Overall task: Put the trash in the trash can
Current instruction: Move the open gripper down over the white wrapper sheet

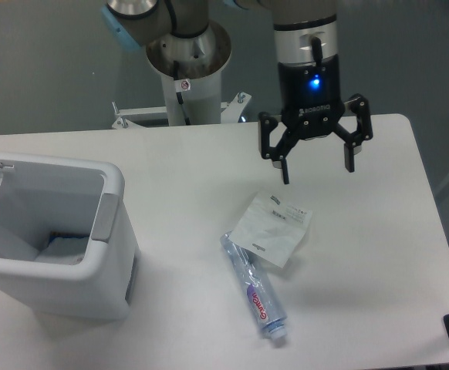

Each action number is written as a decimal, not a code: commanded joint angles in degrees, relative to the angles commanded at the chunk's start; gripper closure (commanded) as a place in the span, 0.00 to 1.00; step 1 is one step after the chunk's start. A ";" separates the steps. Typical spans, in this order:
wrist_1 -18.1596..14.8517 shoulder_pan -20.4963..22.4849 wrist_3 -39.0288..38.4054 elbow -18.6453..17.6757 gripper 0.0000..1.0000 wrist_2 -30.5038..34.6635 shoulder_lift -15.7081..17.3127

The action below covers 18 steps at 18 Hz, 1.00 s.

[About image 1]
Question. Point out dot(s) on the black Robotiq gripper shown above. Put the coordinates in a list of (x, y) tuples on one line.
[(310, 92)]

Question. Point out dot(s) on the white plastic pouch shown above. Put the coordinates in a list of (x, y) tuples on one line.
[(271, 228)]

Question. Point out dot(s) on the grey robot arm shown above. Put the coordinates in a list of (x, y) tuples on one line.
[(304, 31)]

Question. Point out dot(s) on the white plastic trash can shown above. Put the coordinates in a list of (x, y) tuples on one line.
[(40, 195)]

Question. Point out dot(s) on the clear plastic water bottle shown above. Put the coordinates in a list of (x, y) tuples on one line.
[(257, 288)]

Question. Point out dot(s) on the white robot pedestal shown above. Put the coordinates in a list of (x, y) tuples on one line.
[(190, 73)]

